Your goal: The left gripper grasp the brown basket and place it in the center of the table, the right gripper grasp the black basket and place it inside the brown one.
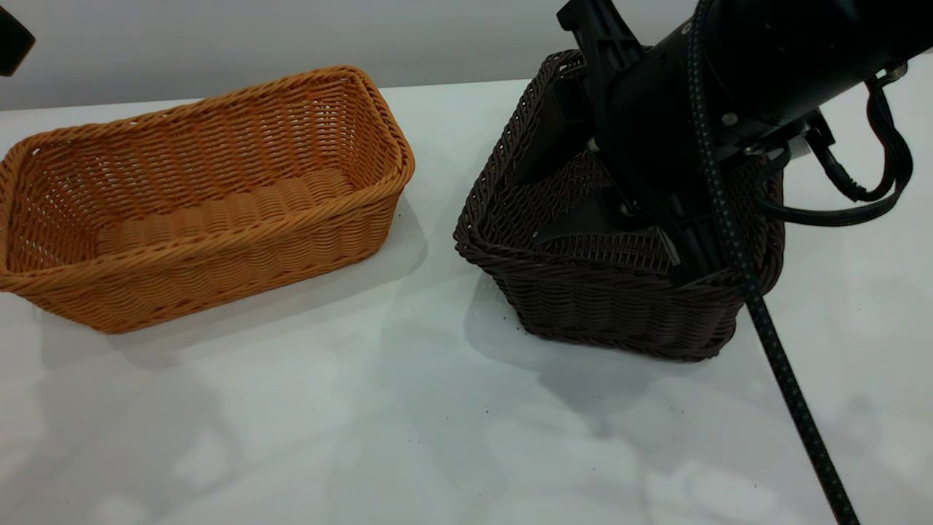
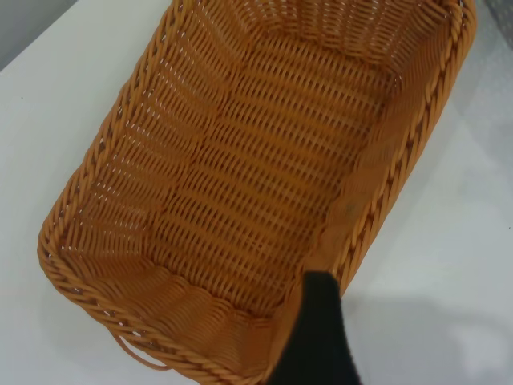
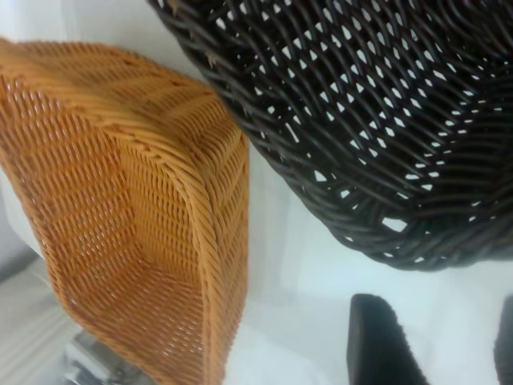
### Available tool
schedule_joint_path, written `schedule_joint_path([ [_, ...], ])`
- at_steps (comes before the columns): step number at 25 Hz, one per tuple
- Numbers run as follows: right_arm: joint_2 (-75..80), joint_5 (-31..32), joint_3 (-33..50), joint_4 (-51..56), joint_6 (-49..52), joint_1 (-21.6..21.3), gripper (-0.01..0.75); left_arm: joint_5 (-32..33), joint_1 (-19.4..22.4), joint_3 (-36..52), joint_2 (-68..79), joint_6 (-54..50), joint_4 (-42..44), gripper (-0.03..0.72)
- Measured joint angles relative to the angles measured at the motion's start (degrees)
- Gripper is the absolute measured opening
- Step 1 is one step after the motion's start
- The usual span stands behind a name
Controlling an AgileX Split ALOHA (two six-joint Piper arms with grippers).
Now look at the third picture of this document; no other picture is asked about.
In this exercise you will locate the orange woven wicker basket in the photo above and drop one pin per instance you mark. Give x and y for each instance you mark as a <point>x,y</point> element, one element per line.
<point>120,200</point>

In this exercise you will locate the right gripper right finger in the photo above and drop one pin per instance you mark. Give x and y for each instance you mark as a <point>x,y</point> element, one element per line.
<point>507,349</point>

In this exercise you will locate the dark brown woven wicker basket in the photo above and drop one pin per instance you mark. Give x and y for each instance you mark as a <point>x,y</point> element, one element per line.
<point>401,248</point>

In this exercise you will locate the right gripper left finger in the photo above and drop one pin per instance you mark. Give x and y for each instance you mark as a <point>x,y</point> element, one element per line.
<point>380,349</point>

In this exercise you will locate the clear left wrist camera mount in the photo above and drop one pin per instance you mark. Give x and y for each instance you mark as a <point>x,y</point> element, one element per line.
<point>100,365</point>

